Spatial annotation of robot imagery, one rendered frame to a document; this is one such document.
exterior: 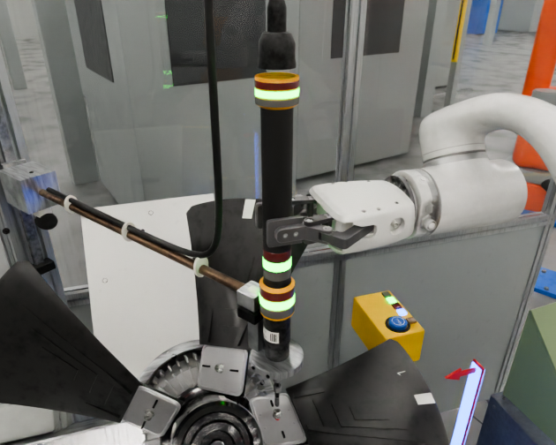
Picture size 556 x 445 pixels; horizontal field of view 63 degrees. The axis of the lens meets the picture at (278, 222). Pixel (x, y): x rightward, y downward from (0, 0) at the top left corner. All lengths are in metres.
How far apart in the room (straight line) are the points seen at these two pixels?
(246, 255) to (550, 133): 0.42
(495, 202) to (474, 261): 1.22
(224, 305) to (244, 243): 0.10
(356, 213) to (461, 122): 0.17
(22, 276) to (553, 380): 0.95
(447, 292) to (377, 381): 1.08
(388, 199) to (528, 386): 0.70
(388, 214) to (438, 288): 1.29
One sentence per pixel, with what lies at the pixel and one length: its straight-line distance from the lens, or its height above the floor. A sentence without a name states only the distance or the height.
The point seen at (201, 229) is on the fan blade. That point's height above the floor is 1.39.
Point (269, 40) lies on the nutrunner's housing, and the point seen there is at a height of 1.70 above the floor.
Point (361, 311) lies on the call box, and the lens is 1.11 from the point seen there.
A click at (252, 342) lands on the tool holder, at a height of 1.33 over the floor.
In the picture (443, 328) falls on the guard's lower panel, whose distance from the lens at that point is 1.94.
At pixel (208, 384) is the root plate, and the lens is 0.71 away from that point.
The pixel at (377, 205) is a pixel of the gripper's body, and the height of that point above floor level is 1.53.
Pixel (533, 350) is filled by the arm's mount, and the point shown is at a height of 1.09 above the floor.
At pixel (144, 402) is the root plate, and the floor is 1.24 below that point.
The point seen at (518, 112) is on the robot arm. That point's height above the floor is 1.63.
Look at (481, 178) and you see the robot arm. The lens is 0.60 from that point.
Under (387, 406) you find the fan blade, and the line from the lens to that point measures 0.77.
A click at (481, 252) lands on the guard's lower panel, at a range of 1.82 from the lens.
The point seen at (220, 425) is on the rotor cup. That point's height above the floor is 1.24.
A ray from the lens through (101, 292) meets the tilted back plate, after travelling 0.92.
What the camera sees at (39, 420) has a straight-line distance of 0.86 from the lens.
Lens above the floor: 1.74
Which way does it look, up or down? 27 degrees down
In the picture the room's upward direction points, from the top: straight up
